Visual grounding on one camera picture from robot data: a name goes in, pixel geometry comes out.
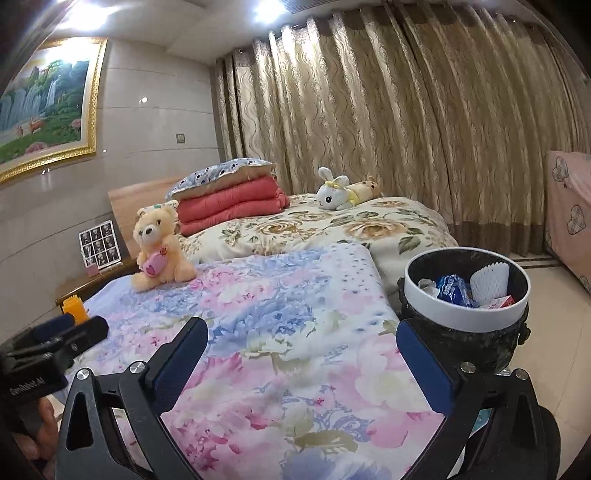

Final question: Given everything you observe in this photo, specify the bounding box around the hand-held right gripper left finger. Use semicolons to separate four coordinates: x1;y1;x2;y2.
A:
55;316;209;480

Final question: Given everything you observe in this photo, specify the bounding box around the cream floral duvet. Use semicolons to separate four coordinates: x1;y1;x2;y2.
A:
178;193;461;297

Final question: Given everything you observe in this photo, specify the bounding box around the gold framed landscape painting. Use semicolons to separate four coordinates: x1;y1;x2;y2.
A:
0;37;110;186

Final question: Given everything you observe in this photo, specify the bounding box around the white rabbit plush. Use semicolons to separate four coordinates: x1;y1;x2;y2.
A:
316;167;359;212

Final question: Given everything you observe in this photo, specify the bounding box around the cream teddy bear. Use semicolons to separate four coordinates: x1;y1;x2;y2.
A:
131;199;199;293

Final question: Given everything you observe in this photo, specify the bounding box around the white foam net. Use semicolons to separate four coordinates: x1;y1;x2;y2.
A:
470;261;511;308

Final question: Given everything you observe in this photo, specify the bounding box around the pastel floral blanket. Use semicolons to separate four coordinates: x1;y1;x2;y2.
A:
60;242;486;480

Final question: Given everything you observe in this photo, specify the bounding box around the folded red quilt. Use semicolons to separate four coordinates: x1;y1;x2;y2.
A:
175;176;291;236

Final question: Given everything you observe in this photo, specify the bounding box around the blue white patterned pillow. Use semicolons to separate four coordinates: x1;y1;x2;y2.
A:
165;158;278;202

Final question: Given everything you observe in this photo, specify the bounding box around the wooden headboard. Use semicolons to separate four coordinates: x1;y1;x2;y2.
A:
107;178;185;260

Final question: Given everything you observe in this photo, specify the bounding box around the beige patterned curtain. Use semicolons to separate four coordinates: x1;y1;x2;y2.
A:
212;0;591;260

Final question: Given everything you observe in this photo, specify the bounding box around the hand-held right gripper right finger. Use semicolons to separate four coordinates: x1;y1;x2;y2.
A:
396;318;549;480

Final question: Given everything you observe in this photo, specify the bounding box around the pink heart print cloth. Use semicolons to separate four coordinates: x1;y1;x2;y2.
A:
545;150;591;297

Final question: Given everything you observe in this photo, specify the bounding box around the white bin with black bag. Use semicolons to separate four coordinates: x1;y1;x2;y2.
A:
397;247;531;376

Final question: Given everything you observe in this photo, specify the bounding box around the yellow bear plush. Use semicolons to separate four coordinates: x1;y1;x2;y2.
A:
346;175;384;204

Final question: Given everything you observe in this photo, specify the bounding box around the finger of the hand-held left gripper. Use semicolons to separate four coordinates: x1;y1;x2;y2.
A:
8;314;77;354
25;316;110;366

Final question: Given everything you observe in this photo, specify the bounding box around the person's left hand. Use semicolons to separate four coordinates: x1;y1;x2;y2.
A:
17;398;62;480

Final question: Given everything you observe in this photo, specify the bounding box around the blue snack wrapper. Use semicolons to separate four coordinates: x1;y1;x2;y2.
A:
436;274;479;308

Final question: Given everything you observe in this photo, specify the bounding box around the ceiling spotlight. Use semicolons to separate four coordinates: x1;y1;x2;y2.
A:
254;0;294;21
69;0;114;19

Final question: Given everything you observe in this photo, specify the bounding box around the black white photo collage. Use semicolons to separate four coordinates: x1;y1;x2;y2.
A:
78;220;123;269

